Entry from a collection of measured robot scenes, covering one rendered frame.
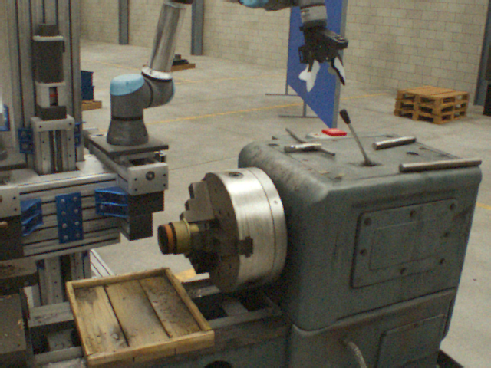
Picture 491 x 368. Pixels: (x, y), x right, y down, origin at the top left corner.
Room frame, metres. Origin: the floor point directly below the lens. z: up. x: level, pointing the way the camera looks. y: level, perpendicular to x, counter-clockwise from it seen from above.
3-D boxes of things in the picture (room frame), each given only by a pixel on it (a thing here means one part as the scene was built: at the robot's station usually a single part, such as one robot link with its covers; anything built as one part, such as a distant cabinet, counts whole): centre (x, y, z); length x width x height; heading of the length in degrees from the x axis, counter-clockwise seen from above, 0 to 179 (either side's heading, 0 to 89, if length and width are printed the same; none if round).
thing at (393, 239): (1.47, -0.32, 1.06); 0.59 x 0.48 x 0.39; 116
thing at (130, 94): (1.83, 0.43, 1.33); 0.13 x 0.12 x 0.14; 149
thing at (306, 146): (1.45, -0.15, 1.27); 0.12 x 0.02 x 0.02; 117
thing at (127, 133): (1.82, 0.44, 1.21); 0.15 x 0.15 x 0.10
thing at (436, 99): (8.87, -3.10, 0.22); 1.25 x 0.86 x 0.44; 136
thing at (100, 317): (1.15, 0.28, 0.89); 0.36 x 0.30 x 0.04; 26
